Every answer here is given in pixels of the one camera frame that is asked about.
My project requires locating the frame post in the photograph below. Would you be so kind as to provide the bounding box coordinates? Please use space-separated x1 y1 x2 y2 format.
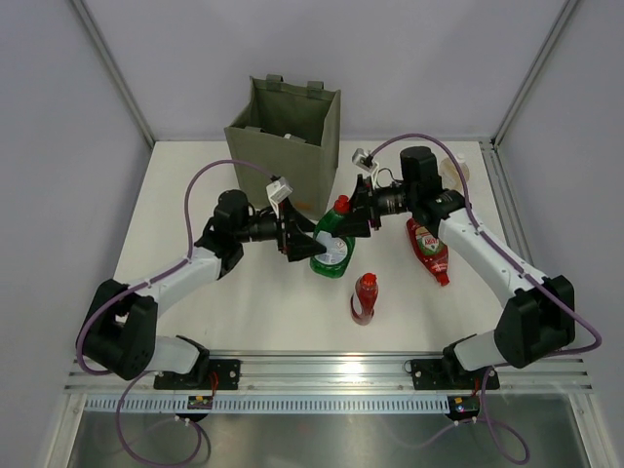
490 0 583 148
67 0 157 149

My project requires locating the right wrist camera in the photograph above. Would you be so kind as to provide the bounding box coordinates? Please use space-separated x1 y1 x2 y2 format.
352 148 379 178

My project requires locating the red soap bottle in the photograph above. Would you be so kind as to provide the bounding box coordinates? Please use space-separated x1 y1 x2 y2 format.
406 218 449 287
350 273 378 326

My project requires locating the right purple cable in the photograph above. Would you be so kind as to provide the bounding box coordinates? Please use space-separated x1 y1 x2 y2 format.
370 133 604 463

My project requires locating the green canvas bag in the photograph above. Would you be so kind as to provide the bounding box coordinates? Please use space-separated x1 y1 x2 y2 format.
224 74 341 219

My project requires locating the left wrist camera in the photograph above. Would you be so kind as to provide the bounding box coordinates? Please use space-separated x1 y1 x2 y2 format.
265 176 293 214

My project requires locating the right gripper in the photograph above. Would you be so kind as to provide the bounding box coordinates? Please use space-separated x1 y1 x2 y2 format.
332 175 417 238

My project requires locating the left frame post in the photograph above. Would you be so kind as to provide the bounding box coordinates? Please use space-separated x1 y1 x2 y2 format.
67 0 157 149

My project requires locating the green dish soap bottle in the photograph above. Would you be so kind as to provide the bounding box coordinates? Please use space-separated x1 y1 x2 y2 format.
310 195 355 279

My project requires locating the right frame post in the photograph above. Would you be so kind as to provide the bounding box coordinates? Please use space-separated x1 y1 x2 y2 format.
490 0 583 148

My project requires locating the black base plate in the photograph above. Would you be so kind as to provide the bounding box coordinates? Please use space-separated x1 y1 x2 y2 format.
153 359 241 391
407 358 500 391

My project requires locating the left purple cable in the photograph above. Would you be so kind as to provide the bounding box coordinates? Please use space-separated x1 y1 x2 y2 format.
75 159 279 463

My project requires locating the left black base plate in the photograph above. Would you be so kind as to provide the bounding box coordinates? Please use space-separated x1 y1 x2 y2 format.
153 359 241 391

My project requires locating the white slotted cable duct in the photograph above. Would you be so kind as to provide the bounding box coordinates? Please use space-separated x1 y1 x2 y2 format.
85 394 450 414

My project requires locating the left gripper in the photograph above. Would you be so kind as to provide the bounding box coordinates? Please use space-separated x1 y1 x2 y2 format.
235 198 326 261

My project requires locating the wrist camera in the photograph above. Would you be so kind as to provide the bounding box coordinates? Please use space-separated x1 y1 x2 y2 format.
265 176 293 214
352 148 379 178

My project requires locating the beige soap bottle white cap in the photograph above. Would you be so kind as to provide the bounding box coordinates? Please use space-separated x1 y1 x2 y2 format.
439 153 470 185

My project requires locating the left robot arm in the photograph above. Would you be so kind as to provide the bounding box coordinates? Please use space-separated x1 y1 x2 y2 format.
76 189 326 389

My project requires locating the aluminium mounting rail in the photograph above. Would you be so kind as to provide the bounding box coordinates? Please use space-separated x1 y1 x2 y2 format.
63 354 594 394

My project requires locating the purple cable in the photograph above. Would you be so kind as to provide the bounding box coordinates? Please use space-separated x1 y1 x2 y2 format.
370 133 604 463
75 159 279 463

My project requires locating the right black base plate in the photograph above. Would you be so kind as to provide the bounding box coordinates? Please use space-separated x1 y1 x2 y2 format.
407 358 500 391

